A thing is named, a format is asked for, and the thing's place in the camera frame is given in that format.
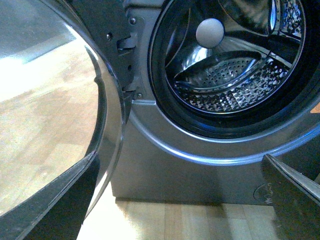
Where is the grey front-load washing machine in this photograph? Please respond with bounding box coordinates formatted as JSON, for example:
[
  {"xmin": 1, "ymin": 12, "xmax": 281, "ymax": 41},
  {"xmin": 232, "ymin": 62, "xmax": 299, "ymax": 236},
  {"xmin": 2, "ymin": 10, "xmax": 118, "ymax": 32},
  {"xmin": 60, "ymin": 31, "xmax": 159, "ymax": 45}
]
[{"xmin": 67, "ymin": 0, "xmax": 320, "ymax": 206}]

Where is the orange warning sticker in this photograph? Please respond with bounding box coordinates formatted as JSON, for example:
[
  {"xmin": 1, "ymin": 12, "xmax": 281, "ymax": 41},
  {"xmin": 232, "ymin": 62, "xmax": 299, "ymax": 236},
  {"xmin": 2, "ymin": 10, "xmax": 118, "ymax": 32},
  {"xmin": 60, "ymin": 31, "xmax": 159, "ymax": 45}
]
[{"xmin": 310, "ymin": 102, "xmax": 320, "ymax": 114}]

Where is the glass washing machine door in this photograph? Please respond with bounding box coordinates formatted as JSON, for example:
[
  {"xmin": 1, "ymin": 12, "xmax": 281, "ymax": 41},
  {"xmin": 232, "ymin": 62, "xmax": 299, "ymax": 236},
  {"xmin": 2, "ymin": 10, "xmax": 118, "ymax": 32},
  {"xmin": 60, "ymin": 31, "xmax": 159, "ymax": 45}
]
[{"xmin": 0, "ymin": 0, "xmax": 125, "ymax": 220}]

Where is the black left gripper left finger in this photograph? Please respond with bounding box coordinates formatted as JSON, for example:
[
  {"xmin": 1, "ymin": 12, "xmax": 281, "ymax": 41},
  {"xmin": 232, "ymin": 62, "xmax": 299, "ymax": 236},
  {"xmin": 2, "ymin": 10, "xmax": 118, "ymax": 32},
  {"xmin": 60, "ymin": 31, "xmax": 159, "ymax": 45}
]
[{"xmin": 0, "ymin": 151, "xmax": 100, "ymax": 240}]

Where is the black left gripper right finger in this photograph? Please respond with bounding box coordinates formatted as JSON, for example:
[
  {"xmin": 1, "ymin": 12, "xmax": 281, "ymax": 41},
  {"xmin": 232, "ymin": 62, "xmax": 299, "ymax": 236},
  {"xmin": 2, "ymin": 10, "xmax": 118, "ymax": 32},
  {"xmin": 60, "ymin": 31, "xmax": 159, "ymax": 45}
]
[{"xmin": 261, "ymin": 154, "xmax": 320, "ymax": 240}]

